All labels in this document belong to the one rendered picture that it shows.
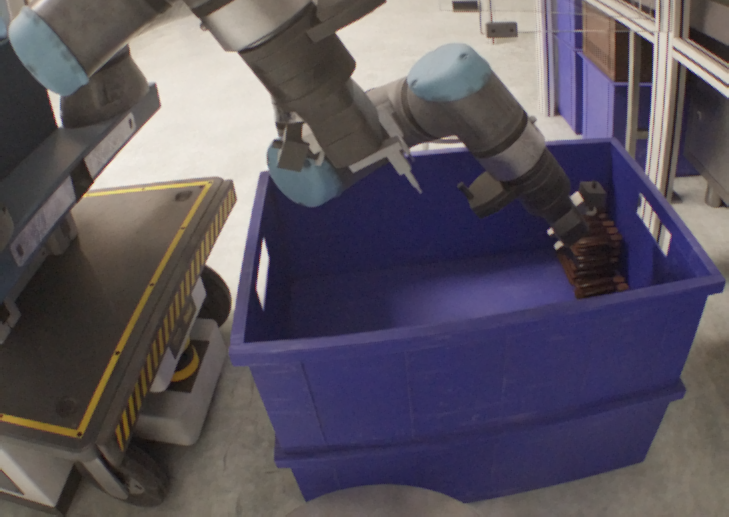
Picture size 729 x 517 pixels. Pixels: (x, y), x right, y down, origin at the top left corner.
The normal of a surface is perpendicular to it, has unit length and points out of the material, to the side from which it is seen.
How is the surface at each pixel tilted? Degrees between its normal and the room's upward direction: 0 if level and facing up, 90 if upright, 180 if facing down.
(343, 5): 96
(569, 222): 74
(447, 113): 112
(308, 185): 95
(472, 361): 90
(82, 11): 80
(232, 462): 0
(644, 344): 90
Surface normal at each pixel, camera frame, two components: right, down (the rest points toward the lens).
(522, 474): 0.05, 0.58
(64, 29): 0.25, 0.47
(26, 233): 0.99, -0.02
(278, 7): 0.48, 0.39
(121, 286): -0.11, -0.80
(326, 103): 0.16, 0.78
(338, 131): -0.11, 0.42
